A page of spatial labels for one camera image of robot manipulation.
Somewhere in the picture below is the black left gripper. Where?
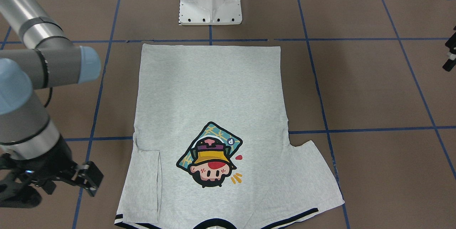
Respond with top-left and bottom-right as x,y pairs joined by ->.
442,27 -> 456,72

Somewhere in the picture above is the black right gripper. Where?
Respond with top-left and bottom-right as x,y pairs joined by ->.
0,136 -> 104,209

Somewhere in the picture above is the grey cartoon print t-shirt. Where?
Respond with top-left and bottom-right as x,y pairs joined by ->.
114,44 -> 344,229

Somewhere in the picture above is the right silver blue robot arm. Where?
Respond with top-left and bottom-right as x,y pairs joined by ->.
0,0 -> 104,209

